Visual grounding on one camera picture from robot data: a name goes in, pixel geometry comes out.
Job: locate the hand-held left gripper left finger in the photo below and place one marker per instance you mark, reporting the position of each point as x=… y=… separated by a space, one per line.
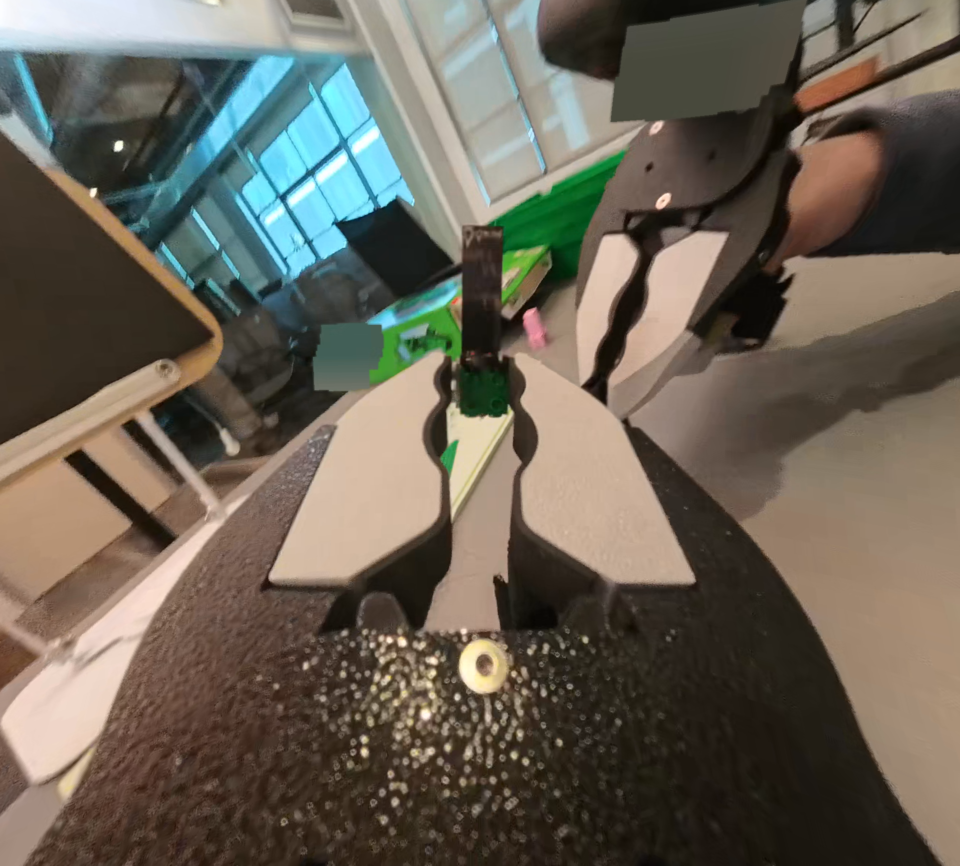
x=375 y=476

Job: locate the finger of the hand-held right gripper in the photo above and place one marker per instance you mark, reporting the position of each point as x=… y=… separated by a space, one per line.
x=600 y=296
x=675 y=296

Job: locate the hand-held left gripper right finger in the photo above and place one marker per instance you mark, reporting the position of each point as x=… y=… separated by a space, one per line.
x=592 y=491

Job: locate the toy brick assembly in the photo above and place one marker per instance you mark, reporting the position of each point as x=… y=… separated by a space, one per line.
x=481 y=281

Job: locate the person's right forearm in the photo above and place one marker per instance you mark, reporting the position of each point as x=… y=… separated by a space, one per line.
x=922 y=176

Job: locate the grey desk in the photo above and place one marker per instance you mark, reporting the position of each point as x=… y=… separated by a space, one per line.
x=825 y=476

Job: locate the person's right hand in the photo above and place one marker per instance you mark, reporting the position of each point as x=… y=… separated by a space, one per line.
x=832 y=199

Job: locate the pink toy piece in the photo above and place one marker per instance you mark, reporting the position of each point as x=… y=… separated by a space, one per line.
x=535 y=328

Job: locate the green plastic crate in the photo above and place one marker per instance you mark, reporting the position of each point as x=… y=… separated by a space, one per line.
x=555 y=214

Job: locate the toy brick instruction booklet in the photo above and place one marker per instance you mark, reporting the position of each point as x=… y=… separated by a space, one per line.
x=476 y=454

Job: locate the green toy box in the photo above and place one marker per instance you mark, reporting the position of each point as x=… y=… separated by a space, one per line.
x=420 y=326

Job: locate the brown wooden table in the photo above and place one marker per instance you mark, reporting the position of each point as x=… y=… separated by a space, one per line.
x=836 y=86

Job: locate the small black monitor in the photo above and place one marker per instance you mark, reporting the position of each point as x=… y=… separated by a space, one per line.
x=390 y=244

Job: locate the large white-framed window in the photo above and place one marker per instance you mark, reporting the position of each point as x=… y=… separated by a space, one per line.
x=495 y=49

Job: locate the blue-tinted window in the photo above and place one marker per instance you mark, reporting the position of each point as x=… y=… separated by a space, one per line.
x=315 y=169

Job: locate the dark board with wooden edge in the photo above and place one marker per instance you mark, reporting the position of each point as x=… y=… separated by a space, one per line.
x=75 y=281

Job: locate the white stand base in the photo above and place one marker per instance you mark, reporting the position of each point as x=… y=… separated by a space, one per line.
x=60 y=701

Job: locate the white bracket with screw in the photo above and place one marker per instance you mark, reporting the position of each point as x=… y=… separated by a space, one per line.
x=90 y=412

